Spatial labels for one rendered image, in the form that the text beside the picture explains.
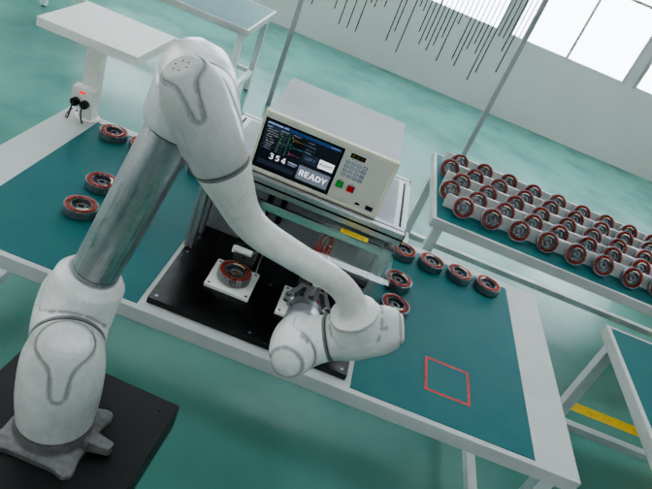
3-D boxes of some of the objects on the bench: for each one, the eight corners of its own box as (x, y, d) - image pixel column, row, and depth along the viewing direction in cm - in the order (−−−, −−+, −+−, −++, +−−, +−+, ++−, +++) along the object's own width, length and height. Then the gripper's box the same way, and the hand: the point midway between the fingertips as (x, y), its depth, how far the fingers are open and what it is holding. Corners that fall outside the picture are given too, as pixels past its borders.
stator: (374, 297, 221) (378, 289, 219) (402, 302, 225) (406, 294, 223) (382, 318, 212) (386, 310, 210) (409, 322, 216) (414, 314, 214)
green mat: (535, 461, 181) (536, 460, 181) (349, 387, 178) (349, 387, 178) (505, 288, 261) (505, 288, 261) (376, 236, 259) (377, 236, 259)
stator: (60, 201, 201) (61, 192, 199) (95, 203, 207) (96, 194, 205) (63, 220, 194) (65, 211, 192) (100, 222, 199) (101, 213, 198)
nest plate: (246, 303, 190) (247, 300, 189) (203, 285, 189) (204, 281, 189) (259, 277, 203) (260, 275, 202) (217, 260, 202) (218, 257, 201)
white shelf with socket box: (116, 170, 229) (138, 57, 206) (25, 133, 228) (36, 16, 204) (153, 139, 259) (176, 37, 235) (73, 106, 258) (87, 0, 234)
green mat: (137, 303, 176) (137, 303, 176) (-61, 225, 173) (-61, 224, 173) (231, 177, 256) (231, 177, 256) (97, 122, 253) (97, 122, 253)
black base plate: (344, 380, 180) (346, 375, 179) (146, 302, 177) (146, 296, 176) (361, 293, 220) (364, 288, 219) (200, 228, 218) (201, 222, 216)
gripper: (272, 320, 143) (289, 282, 165) (322, 342, 143) (333, 301, 166) (283, 294, 140) (300, 259, 163) (334, 316, 141) (343, 278, 163)
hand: (314, 285), depth 161 cm, fingers closed
